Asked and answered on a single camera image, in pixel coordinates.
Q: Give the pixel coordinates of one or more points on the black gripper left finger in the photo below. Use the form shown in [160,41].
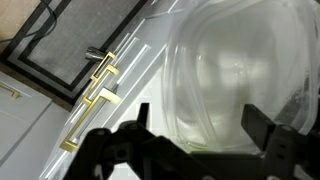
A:
[133,156]

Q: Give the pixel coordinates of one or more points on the grey black-bordered floor mat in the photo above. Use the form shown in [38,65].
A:
[66,40]

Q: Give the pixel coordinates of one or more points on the white low cabinet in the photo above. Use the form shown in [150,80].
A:
[30,126]

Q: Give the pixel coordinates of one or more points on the small metal cylinder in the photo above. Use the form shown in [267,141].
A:
[95,54]

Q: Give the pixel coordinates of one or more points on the clear plastic lunchbox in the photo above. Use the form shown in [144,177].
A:
[233,83]
[168,100]

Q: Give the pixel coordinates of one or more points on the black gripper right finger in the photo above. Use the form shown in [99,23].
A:
[290,153]

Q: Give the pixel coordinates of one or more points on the white base cabinet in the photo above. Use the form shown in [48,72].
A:
[140,36]

